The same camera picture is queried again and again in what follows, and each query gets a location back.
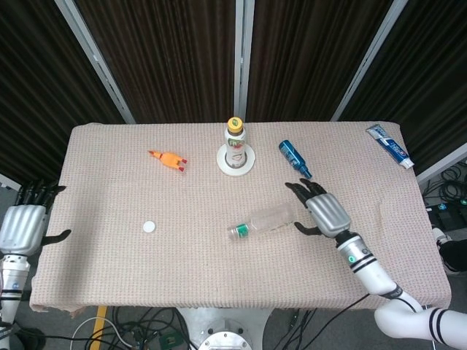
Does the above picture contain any black and white floor device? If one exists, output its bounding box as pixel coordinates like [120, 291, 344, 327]
[433, 227, 467, 273]

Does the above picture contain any grey aluminium partition post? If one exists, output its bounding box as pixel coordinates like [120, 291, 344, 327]
[54, 0, 136, 125]
[233, 0, 255, 123]
[330, 0, 408, 123]

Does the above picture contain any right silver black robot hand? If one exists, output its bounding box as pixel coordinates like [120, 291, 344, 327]
[284, 177, 352, 238]

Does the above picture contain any white floor cable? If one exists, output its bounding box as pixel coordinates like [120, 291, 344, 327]
[70, 316, 136, 350]

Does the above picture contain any black floor cable bundle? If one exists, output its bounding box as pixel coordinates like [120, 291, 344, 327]
[78, 306, 193, 350]

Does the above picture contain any black cable tangle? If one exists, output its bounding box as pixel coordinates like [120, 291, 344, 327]
[422, 162, 467, 207]

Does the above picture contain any table with beige cloth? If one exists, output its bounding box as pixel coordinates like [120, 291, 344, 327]
[28, 122, 452, 318]

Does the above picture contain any orange rubber chicken toy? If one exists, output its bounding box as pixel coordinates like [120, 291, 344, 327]
[147, 149, 189, 174]

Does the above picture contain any blue spray bottle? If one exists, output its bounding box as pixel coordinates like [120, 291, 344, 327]
[278, 139, 313, 180]

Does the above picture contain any yellow-capped drink bottle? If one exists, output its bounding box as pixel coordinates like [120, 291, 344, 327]
[223, 117, 247, 169]

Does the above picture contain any blue white toothpaste tube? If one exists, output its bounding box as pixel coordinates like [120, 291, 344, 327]
[366, 124, 415, 170]

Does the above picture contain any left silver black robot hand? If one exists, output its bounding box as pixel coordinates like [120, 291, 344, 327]
[0, 180, 72, 256]

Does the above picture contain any white round coaster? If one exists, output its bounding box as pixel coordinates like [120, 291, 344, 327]
[216, 144, 256, 177]

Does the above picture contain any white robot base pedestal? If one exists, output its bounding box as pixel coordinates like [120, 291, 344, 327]
[178, 308, 274, 350]

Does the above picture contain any black power strip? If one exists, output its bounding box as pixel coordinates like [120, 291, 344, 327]
[425, 203, 467, 231]

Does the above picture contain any clear plastic water bottle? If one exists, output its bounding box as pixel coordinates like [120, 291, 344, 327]
[228, 203, 296, 241]

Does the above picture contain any dark brown curtain panel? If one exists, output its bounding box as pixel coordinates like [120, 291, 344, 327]
[339, 0, 467, 176]
[74, 0, 237, 124]
[0, 0, 127, 202]
[246, 0, 394, 123]

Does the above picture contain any green circuit board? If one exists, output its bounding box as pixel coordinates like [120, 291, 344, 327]
[158, 333, 183, 350]

